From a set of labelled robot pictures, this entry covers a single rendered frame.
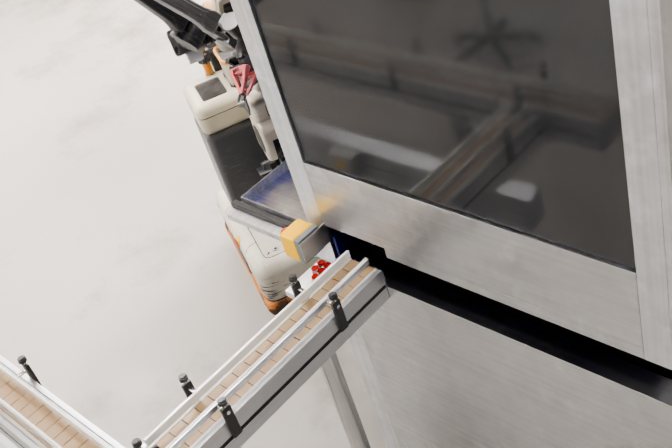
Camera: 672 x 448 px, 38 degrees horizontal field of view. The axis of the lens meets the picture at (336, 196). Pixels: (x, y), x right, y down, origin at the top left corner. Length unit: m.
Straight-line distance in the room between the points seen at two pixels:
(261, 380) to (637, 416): 0.80
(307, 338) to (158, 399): 1.49
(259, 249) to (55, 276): 1.19
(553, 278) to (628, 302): 0.16
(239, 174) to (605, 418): 1.93
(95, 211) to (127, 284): 0.66
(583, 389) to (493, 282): 0.30
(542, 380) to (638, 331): 0.38
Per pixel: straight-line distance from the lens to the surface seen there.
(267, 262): 3.54
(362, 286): 2.30
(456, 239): 2.05
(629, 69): 1.53
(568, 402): 2.22
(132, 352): 3.88
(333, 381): 2.41
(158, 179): 4.80
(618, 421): 2.16
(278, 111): 2.22
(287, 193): 2.77
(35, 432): 2.30
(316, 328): 2.24
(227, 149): 3.60
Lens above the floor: 2.44
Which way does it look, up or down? 35 degrees down
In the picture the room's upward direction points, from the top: 18 degrees counter-clockwise
